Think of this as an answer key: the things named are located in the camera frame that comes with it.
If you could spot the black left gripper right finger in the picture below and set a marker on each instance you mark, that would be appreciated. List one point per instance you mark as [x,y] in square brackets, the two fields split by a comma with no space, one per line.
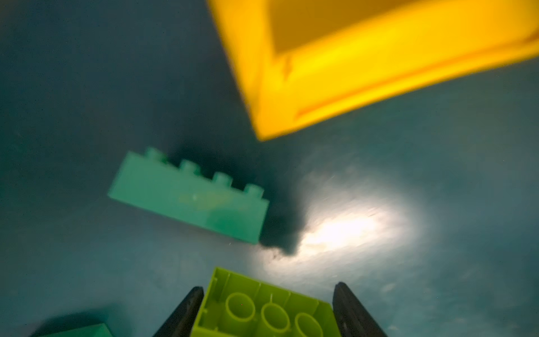
[352,318]

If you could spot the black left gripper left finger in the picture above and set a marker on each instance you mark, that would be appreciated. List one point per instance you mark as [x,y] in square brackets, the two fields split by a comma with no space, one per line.
[182,319]

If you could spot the lime green lego brick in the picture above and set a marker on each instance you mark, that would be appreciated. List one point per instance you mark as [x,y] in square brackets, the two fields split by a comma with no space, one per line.
[236,305]

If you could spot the dark green lego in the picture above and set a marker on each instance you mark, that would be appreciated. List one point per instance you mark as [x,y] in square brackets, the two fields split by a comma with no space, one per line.
[96,330]

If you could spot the dark green lego brick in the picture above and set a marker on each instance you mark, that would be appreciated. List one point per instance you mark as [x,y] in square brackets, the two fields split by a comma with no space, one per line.
[149,181]

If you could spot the left yellow storage bin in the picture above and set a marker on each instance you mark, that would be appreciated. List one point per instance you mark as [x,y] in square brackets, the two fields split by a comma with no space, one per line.
[297,63]

